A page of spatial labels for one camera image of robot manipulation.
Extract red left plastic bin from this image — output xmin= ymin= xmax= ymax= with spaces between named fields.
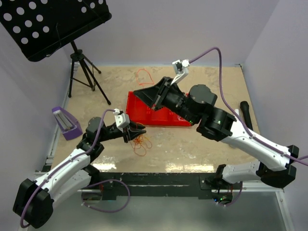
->
xmin=126 ymin=91 xmax=151 ymax=125

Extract red plastic bin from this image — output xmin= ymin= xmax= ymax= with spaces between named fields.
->
xmin=170 ymin=112 xmax=192 ymax=127
xmin=145 ymin=107 xmax=173 ymax=126
xmin=126 ymin=91 xmax=151 ymax=125

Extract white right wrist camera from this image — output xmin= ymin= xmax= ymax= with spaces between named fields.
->
xmin=171 ymin=59 xmax=190 ymax=85

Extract red right plastic bin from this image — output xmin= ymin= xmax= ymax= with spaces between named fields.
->
xmin=170 ymin=112 xmax=192 ymax=127

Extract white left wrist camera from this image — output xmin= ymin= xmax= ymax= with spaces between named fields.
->
xmin=113 ymin=109 xmax=130 ymax=131

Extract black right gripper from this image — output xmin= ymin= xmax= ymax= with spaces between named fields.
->
xmin=134 ymin=76 xmax=198 ymax=124

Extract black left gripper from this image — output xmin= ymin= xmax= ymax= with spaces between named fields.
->
xmin=98 ymin=119 xmax=146 ymax=143

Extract red middle plastic bin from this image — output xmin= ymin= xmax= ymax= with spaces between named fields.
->
xmin=145 ymin=107 xmax=173 ymax=126

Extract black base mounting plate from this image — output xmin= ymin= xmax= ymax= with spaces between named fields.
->
xmin=80 ymin=172 xmax=243 ymax=200

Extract black microphone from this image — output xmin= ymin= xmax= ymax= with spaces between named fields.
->
xmin=240 ymin=101 xmax=253 ymax=130

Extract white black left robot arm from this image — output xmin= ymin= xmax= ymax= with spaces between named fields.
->
xmin=13 ymin=114 xmax=146 ymax=229

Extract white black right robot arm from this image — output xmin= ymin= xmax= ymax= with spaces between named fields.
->
xmin=133 ymin=77 xmax=299 ymax=189

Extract orange and white cables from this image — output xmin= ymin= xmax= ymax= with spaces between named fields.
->
xmin=128 ymin=122 xmax=154 ymax=157

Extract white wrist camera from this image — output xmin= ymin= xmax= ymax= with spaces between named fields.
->
xmin=171 ymin=59 xmax=190 ymax=85
xmin=113 ymin=109 xmax=130 ymax=131

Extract aluminium front rail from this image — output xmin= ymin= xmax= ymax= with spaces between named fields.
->
xmin=30 ymin=171 xmax=286 ymax=193

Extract purple metronome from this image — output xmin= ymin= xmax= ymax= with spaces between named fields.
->
xmin=52 ymin=106 xmax=83 ymax=141

